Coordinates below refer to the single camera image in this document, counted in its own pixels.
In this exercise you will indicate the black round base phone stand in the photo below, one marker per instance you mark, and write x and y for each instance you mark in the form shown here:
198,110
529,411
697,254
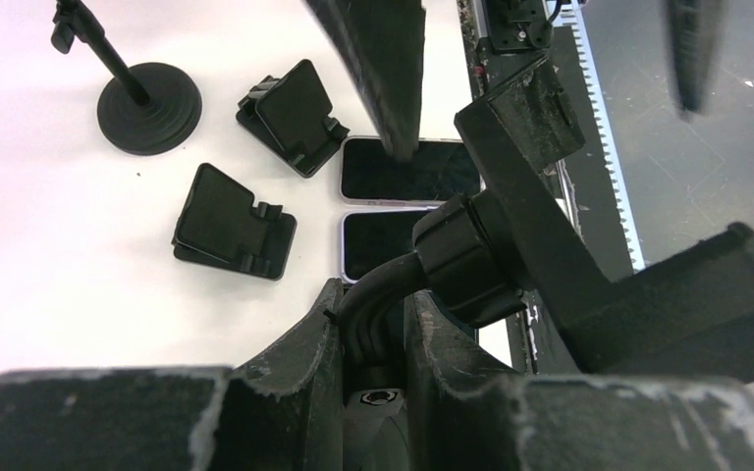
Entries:
690,315

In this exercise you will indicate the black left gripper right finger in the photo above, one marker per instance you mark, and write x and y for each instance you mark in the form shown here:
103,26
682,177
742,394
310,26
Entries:
469,411

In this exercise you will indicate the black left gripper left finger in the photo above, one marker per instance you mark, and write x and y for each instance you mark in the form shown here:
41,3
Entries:
280,410

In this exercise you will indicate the clear cased phone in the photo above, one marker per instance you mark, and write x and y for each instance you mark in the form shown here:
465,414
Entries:
437,171

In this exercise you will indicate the lilac cased phone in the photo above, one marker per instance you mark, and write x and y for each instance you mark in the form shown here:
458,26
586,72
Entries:
372,238

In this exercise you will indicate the black folding phone stand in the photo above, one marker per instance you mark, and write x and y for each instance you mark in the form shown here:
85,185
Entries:
222,226

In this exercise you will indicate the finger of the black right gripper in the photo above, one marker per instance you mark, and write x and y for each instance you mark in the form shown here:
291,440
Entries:
694,33
381,43

